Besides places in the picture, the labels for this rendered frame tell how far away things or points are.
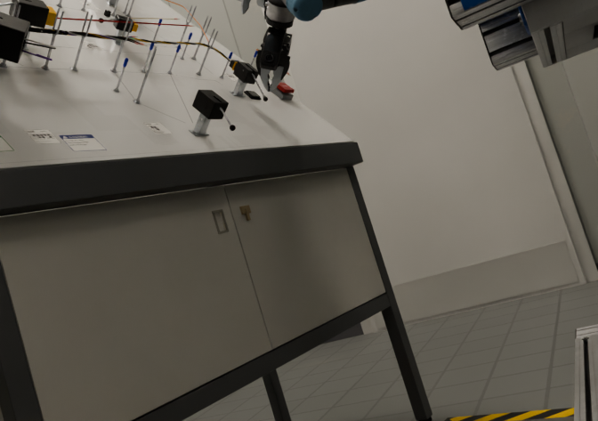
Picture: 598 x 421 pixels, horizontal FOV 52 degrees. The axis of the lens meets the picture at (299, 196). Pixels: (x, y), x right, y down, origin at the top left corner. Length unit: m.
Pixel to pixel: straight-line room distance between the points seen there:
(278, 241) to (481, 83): 2.18
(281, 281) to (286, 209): 0.20
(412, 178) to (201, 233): 2.32
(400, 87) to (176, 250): 2.48
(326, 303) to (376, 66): 2.23
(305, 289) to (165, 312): 0.45
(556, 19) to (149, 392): 0.92
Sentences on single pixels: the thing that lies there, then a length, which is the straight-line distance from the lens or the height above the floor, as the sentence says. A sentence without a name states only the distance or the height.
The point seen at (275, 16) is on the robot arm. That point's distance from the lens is 1.60.
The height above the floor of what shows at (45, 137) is 0.94.
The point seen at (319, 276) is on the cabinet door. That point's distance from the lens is 1.62.
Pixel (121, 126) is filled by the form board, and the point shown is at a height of 0.96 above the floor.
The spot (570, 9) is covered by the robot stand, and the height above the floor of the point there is 0.81.
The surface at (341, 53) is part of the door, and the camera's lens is 3.72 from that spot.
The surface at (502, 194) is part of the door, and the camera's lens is 3.45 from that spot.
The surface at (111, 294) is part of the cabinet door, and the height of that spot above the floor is 0.63.
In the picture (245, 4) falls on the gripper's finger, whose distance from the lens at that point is 1.77.
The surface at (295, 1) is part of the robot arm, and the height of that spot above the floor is 1.14.
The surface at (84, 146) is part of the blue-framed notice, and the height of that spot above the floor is 0.91.
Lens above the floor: 0.60
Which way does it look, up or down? 5 degrees up
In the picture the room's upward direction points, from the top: 17 degrees counter-clockwise
